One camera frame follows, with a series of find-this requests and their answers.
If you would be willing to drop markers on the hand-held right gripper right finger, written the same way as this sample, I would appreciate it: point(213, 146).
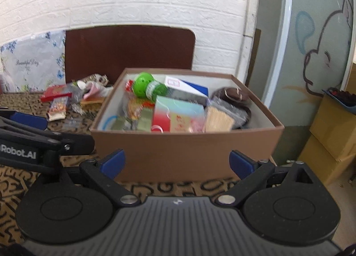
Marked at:
point(242, 164)

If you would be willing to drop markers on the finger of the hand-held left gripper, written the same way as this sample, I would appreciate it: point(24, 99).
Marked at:
point(29, 122)
point(69, 144)

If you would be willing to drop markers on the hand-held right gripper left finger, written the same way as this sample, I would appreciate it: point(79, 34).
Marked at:
point(112, 162)

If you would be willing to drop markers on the clear bag of toothpicks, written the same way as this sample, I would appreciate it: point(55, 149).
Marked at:
point(219, 119)

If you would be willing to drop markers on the brown cardboard box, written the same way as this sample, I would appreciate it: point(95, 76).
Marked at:
point(180, 150)

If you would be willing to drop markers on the green mosquito repellent plug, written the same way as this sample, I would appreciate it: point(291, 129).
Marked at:
point(144, 84)

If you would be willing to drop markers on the letter-print desktop cloth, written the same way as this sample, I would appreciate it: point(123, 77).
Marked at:
point(16, 189)

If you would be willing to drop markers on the colourful printed packet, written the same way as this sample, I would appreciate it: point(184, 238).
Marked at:
point(57, 108)

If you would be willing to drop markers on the flat red box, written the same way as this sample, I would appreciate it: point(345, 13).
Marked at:
point(54, 93)

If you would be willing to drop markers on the floral plastic bag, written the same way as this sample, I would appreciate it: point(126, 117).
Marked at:
point(30, 63)

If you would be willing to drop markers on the orange snack packet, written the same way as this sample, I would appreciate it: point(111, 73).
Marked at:
point(137, 107)

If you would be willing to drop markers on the clear plastic package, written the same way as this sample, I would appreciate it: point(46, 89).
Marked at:
point(93, 79)

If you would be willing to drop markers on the red snack packet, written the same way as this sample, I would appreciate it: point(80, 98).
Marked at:
point(129, 87)

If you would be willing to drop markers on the red gradient gift box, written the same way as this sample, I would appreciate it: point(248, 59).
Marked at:
point(178, 114)

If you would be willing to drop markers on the stack of cardboard boxes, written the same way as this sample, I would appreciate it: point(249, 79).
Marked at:
point(331, 139)

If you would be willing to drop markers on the white and blue box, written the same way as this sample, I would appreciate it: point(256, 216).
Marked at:
point(183, 89)

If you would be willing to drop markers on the dark brown board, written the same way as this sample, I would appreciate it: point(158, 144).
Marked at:
point(128, 50)

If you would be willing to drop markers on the blue chair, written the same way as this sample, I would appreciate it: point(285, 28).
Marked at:
point(340, 98)

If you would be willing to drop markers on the grey panel with cartoon drawing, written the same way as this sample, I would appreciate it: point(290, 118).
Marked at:
point(311, 36)

